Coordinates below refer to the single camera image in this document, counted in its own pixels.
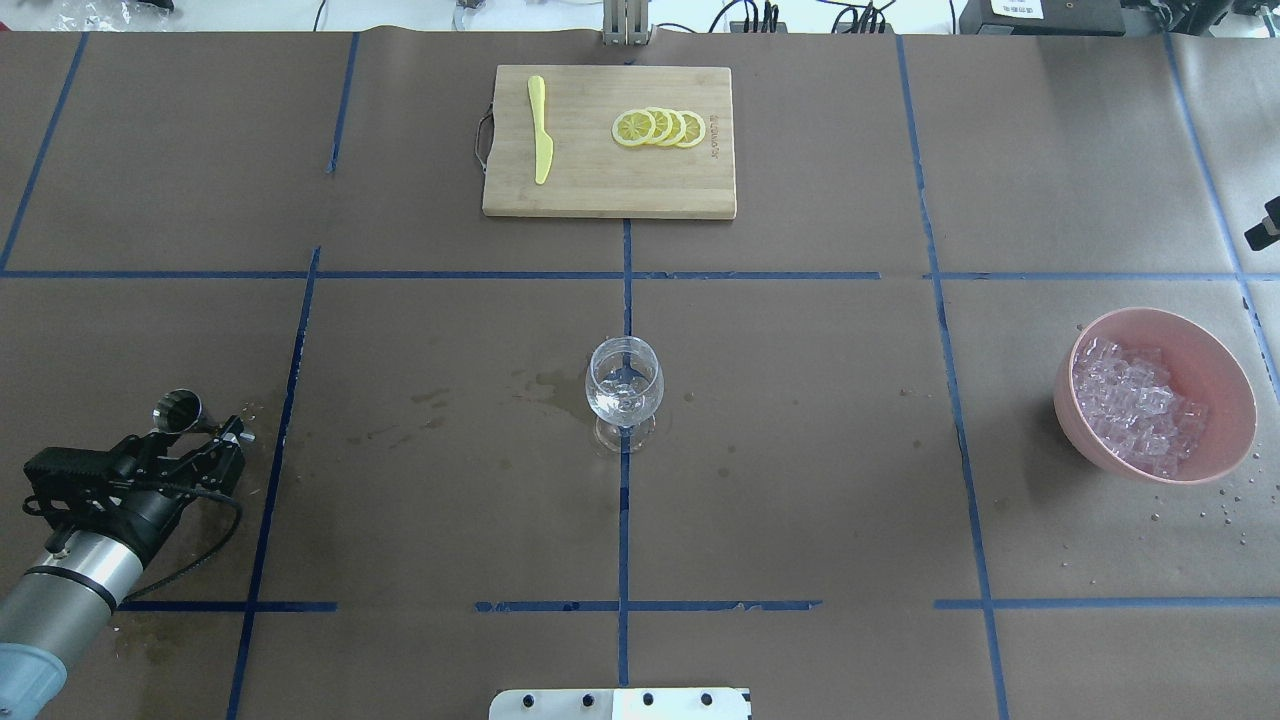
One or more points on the bamboo cutting board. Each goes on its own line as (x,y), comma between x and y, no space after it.
(594,177)

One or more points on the clear ice cubes pile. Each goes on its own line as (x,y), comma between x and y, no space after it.
(1127,399)

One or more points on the aluminium frame post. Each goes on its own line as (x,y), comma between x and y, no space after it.
(626,23)

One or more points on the yellow plastic knife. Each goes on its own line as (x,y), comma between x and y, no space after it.
(543,143)

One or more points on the pink bowl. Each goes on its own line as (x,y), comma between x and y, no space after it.
(1202,367)

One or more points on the lemon slice front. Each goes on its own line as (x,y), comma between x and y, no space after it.
(634,128)

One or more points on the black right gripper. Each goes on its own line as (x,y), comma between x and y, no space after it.
(1264,229)

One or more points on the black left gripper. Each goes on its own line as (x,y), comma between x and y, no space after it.
(150,508)

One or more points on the lemon slice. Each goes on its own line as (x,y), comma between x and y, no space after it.
(677,127)
(694,129)
(663,124)
(634,128)

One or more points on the clear wine glass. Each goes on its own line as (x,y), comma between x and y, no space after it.
(624,387)

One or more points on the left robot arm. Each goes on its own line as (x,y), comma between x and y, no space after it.
(89,569)

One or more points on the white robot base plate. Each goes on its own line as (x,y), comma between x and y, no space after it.
(623,703)

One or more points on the steel jigger cup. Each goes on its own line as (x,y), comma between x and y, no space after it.
(177,412)

